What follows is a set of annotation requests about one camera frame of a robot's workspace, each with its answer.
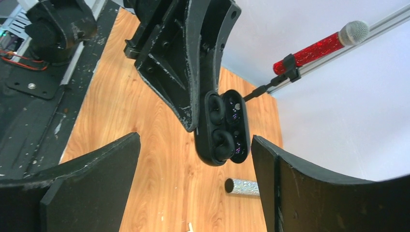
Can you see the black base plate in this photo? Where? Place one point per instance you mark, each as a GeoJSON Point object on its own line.
{"type": "Point", "coordinates": [40, 101]}

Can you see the black earbud charging case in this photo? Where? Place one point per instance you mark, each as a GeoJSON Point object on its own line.
{"type": "Point", "coordinates": [235, 122]}

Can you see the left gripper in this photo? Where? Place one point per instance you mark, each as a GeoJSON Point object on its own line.
{"type": "Point", "coordinates": [168, 54]}

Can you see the red glitter microphone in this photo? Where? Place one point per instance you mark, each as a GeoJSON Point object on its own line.
{"type": "Point", "coordinates": [351, 34]}

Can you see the silver glitter microphone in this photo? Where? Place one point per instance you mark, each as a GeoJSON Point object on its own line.
{"type": "Point", "coordinates": [241, 187]}

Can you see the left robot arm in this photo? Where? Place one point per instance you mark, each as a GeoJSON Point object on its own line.
{"type": "Point", "coordinates": [59, 25]}

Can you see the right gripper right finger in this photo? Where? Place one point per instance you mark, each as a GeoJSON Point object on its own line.
{"type": "Point", "coordinates": [300, 196]}

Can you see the black earbud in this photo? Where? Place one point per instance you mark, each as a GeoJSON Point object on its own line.
{"type": "Point", "coordinates": [224, 144]}
{"type": "Point", "coordinates": [216, 109]}

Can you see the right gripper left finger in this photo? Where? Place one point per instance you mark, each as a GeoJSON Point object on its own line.
{"type": "Point", "coordinates": [86, 194]}

